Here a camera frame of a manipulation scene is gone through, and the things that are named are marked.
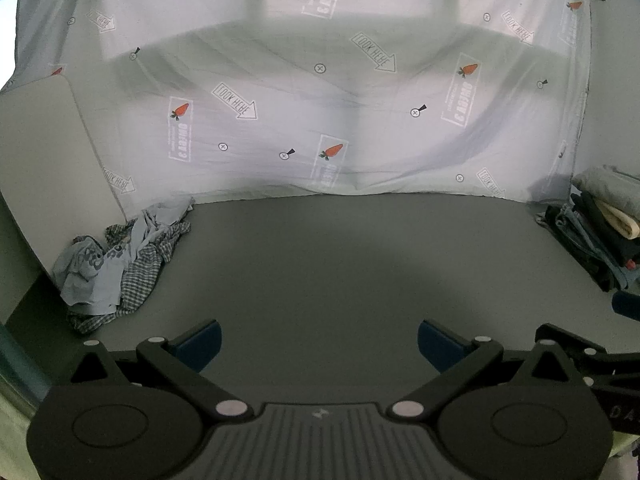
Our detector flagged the checked shirt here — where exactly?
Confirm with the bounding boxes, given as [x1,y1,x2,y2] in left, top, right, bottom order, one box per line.
[67,220,193,335]

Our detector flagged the folded blue jeans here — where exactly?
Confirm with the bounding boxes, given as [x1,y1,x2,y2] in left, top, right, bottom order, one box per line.
[536,203,631,292]

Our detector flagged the light blue printed garment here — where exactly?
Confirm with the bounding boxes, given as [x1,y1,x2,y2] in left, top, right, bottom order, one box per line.
[52,196,196,317]

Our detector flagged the black folded garment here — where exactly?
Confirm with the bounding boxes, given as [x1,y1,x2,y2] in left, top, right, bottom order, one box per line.
[570,192,640,281]

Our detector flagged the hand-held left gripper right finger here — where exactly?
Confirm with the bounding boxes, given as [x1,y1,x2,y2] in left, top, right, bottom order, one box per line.
[387,319,593,420]

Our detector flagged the white board panel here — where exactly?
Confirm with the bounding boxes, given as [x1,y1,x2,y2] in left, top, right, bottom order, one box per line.
[0,76,127,328]

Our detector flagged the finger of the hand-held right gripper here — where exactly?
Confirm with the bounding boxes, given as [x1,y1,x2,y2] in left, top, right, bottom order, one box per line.
[611,290,640,322]
[534,324,640,388]

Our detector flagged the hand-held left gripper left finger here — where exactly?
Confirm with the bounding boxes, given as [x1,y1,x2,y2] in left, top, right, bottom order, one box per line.
[70,319,253,422]

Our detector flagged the carrot printed sheet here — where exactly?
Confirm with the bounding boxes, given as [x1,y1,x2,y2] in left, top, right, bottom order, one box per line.
[2,0,608,221]

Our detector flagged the grey folded cloth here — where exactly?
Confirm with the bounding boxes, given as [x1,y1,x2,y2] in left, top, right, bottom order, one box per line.
[571,165,640,221]

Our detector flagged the cream folded cloth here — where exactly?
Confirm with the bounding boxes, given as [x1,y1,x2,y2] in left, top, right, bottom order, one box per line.
[597,199,640,241]

